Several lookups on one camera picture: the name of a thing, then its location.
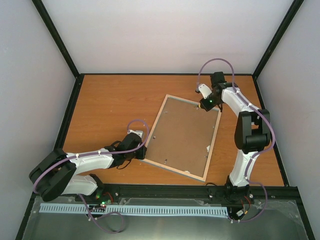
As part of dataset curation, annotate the blue wooden picture frame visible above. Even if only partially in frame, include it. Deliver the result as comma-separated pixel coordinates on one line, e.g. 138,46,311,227
144,94,221,182

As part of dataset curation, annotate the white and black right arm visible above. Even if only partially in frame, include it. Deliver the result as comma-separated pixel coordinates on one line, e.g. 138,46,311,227
197,72,271,203

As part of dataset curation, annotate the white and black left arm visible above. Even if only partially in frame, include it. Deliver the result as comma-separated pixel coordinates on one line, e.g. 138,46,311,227
29,130,147,202

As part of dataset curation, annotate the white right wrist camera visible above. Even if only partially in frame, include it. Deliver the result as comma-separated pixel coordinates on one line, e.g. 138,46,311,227
195,83,212,99

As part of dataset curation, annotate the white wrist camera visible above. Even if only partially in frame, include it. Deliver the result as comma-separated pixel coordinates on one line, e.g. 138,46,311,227
195,83,212,99
127,129,144,139

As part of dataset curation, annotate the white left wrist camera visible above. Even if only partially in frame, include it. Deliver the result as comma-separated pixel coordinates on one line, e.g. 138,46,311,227
127,129,144,139

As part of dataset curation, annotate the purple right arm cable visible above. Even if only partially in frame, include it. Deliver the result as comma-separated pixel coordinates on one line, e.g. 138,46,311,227
196,57,276,224

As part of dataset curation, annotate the black enclosure frame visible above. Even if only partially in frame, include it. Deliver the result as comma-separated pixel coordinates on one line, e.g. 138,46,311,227
15,0,315,240

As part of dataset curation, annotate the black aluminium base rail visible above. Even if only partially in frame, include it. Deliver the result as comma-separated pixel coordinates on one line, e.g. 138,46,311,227
33,182,299,207

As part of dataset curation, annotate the light blue slotted cable duct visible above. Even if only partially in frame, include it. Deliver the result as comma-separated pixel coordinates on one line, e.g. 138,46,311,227
38,203,228,218

